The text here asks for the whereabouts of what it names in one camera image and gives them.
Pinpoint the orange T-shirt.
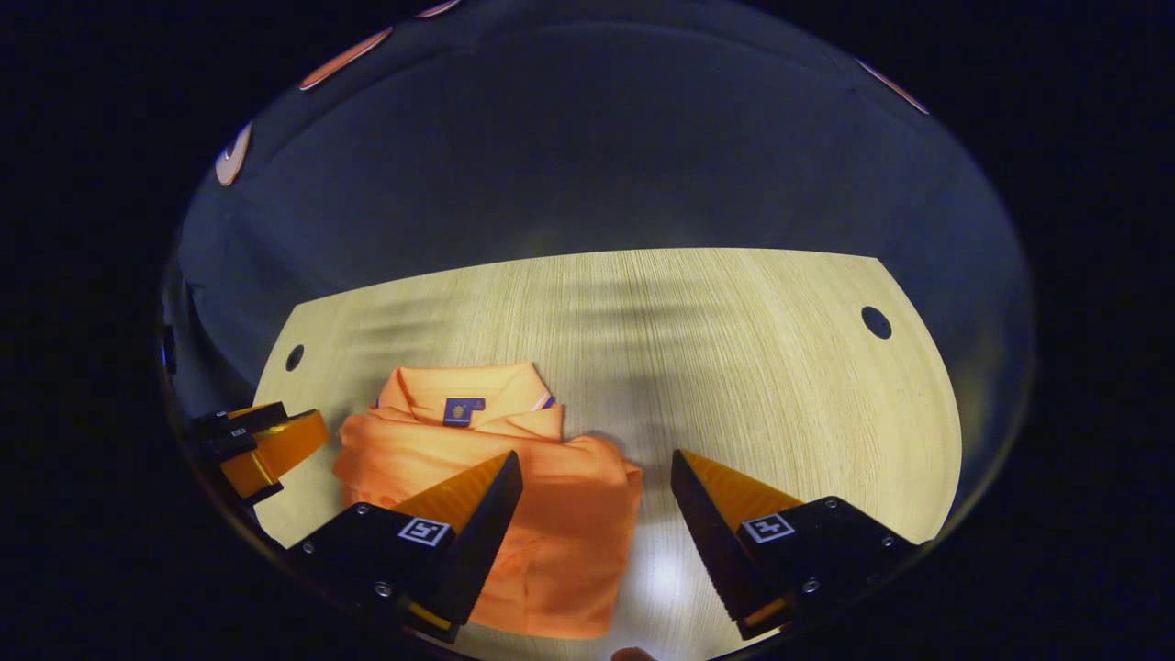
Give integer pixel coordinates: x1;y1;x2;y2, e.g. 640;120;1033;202
332;361;643;641

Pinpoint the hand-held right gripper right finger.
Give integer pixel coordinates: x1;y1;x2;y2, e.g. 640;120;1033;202
670;448;922;642

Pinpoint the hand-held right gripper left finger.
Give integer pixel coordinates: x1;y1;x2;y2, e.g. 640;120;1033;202
280;450;524;644

